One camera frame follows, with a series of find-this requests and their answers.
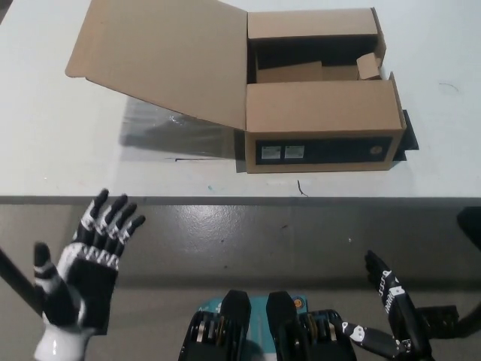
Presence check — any black teal robot torso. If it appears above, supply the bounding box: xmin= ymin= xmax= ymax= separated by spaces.
xmin=180 ymin=288 xmax=356 ymax=361

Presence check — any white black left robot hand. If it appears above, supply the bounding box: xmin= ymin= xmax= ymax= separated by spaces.
xmin=32 ymin=189 xmax=147 ymax=360

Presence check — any brown cardboard storage box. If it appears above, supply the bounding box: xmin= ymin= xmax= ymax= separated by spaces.
xmin=64 ymin=0 xmax=407 ymax=174

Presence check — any clear plastic sheet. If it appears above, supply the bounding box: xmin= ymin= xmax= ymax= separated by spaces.
xmin=118 ymin=96 xmax=246 ymax=162

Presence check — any black rounded object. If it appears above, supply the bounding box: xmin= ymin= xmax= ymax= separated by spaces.
xmin=455 ymin=208 xmax=481 ymax=247

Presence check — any small brown cardboard carton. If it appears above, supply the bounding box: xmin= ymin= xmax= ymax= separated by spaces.
xmin=355 ymin=52 xmax=383 ymax=81

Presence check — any black floor tape square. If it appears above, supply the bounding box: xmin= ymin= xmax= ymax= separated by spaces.
xmin=416 ymin=305 xmax=461 ymax=332

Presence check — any black metal table leg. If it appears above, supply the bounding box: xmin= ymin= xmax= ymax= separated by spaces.
xmin=0 ymin=246 xmax=48 ymax=320

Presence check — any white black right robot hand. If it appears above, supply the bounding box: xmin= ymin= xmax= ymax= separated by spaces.
xmin=337 ymin=250 xmax=437 ymax=361

